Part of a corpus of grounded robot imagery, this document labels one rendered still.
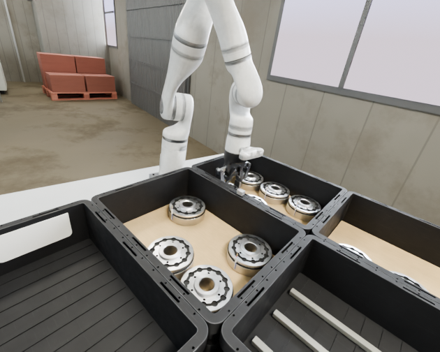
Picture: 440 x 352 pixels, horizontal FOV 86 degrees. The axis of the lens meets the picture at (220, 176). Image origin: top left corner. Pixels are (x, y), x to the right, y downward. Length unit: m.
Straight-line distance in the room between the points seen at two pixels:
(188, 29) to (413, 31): 1.66
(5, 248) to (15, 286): 0.07
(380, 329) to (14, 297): 0.67
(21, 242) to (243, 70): 0.60
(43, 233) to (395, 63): 2.08
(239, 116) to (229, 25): 0.22
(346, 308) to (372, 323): 0.05
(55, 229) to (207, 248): 0.33
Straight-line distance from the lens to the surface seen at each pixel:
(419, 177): 2.12
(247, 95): 0.65
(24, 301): 0.58
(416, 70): 2.07
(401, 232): 0.83
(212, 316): 0.38
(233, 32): 0.64
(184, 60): 0.71
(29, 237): 0.60
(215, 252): 0.59
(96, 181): 1.15
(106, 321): 0.51
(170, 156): 0.87
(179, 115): 0.81
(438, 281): 0.81
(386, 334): 0.61
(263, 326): 0.51
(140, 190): 0.65
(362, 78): 2.17
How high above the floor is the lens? 1.25
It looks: 27 degrees down
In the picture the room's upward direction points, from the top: 7 degrees clockwise
